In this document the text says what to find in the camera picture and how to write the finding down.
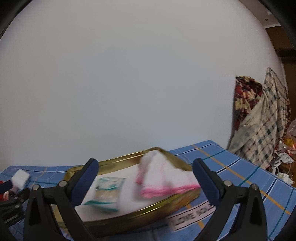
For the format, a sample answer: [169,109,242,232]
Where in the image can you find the cotton swab packet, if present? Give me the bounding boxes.
[83,177,125,212]

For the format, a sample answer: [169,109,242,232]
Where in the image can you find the white glove pink trim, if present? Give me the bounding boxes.
[135,150,200,198]

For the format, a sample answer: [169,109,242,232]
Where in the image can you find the red fabric item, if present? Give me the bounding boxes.
[0,180,11,202]

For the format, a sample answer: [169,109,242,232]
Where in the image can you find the white sponge block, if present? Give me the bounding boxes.
[11,169,31,190]

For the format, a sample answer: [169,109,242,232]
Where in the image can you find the blue plaid tablecloth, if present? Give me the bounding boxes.
[0,139,296,241]

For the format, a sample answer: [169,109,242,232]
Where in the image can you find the gold metal tin tray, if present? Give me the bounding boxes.
[75,150,201,238]

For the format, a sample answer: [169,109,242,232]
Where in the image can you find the checked hanging shirt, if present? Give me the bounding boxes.
[230,68,290,169]

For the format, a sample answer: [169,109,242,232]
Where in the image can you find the red patterned hanging cloth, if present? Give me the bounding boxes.
[228,76,263,153]

